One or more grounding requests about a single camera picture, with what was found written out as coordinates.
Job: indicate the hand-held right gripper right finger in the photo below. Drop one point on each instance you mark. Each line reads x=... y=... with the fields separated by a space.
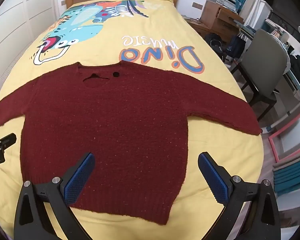
x=215 y=177

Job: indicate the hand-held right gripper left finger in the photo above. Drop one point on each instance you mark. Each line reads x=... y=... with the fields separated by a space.
x=78 y=177

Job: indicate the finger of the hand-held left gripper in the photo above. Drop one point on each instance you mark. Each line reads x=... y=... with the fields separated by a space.
x=6 y=141

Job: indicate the dark red knit sweater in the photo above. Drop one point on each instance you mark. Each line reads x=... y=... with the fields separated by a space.
x=115 y=130

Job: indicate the stack of teal grey mats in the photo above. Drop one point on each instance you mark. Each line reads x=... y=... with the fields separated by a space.
x=292 y=177

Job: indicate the white wardrobe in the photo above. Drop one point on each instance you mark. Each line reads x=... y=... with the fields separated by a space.
x=27 y=17

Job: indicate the grey chair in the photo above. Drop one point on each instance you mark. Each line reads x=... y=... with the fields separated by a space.
x=262 y=55

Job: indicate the black backpack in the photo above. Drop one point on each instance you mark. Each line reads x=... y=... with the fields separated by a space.
x=216 y=43

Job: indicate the brown cardboard box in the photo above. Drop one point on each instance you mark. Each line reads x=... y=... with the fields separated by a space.
x=222 y=18

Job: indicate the yellow dinosaur printed blanket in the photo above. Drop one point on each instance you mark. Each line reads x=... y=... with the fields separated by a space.
x=152 y=30

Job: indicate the pink foam frame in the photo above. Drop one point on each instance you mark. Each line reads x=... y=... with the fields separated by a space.
x=290 y=129

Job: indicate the brown wall socket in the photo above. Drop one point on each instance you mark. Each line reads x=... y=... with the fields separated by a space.
x=197 y=5

